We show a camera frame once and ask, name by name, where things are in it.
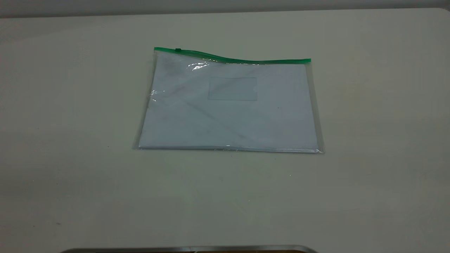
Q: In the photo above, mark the clear zip bag green zipper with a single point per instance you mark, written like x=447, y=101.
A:
x=281, y=66

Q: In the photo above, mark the metal-edged object at bottom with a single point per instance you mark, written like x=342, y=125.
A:
x=190, y=250

